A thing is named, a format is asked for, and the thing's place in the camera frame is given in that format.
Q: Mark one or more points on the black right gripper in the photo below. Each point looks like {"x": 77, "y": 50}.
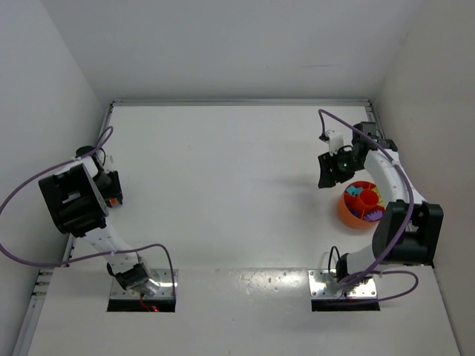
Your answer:
{"x": 327, "y": 169}

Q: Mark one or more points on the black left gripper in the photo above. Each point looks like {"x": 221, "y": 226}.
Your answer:
{"x": 114, "y": 188}

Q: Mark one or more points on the lime green lego brick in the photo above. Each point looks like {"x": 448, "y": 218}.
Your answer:
{"x": 376, "y": 190}

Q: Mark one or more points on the purple lego plate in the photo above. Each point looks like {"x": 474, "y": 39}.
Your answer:
{"x": 373, "y": 216}

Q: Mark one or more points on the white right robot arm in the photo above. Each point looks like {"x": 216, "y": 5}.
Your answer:
{"x": 408, "y": 231}

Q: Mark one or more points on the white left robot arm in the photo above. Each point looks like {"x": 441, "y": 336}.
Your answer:
{"x": 78, "y": 197}

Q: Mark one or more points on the orange round divided container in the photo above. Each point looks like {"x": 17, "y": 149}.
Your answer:
{"x": 360, "y": 206}

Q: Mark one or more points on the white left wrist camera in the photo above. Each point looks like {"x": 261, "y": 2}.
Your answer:
{"x": 107, "y": 164}

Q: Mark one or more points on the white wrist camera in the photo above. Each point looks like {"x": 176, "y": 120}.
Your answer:
{"x": 334, "y": 139}
{"x": 107, "y": 164}

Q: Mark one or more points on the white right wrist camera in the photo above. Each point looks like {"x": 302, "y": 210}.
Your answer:
{"x": 334, "y": 139}

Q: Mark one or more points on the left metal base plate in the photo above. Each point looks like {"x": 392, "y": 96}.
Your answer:
{"x": 159, "y": 287}

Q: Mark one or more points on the metal base plate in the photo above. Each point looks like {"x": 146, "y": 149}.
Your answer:
{"x": 159, "y": 287}
{"x": 324, "y": 286}

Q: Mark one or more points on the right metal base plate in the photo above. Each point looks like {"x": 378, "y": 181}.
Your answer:
{"x": 324, "y": 286}

